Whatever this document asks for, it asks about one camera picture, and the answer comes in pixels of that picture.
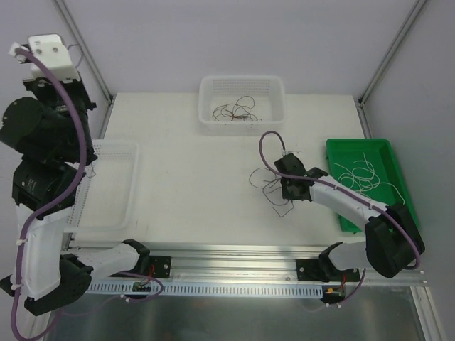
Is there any white thin cable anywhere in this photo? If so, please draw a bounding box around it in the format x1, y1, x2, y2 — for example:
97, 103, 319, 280
332, 151, 383, 196
355, 180, 406, 214

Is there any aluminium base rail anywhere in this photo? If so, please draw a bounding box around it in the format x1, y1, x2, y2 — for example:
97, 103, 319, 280
63, 242, 427, 285

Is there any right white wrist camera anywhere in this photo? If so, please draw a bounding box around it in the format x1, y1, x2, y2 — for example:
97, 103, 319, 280
282, 149, 300, 156

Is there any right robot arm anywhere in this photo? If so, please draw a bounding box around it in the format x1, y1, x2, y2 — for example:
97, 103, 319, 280
274, 153, 425, 281

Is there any white basket at back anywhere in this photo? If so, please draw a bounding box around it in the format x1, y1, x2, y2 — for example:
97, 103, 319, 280
198, 75, 287, 136

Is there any green plastic tray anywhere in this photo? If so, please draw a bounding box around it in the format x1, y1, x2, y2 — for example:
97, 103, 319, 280
326, 139, 419, 225

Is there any white basket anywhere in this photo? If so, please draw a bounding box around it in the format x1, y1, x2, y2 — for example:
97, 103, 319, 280
65, 139, 139, 233
198, 75, 287, 136

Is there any brown thin cable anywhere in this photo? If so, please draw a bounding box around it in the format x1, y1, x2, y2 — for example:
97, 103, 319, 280
234, 94, 263, 124
212, 102, 250, 122

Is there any left aluminium frame post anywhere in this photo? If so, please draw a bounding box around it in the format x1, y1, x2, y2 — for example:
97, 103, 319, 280
52, 0, 114, 104

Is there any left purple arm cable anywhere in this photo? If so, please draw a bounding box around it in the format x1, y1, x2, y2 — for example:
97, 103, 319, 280
9, 48, 90, 340

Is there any white slotted cable duct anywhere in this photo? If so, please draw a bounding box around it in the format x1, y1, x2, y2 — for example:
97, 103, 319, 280
87, 281, 323, 299

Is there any aluminium frame post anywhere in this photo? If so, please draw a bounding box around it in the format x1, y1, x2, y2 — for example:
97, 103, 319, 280
52, 0, 114, 104
358, 0, 429, 109

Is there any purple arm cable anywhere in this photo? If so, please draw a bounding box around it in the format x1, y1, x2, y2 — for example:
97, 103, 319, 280
258, 131, 424, 269
9, 48, 90, 340

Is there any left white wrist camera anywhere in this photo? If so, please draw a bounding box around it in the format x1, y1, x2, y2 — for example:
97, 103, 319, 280
9, 33, 81, 83

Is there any white basket at left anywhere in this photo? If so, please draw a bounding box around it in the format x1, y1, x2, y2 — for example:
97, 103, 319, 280
65, 139, 139, 233

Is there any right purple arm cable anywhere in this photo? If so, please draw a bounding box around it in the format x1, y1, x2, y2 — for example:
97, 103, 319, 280
258, 131, 424, 269

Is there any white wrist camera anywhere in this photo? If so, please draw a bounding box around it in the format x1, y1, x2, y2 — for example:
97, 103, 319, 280
9, 33, 81, 83
282, 149, 300, 156

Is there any right aluminium frame post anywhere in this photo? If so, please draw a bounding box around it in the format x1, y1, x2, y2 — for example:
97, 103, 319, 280
358, 0, 429, 109

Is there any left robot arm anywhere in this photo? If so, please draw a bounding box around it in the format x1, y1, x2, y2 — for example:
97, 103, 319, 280
1, 77, 150, 316

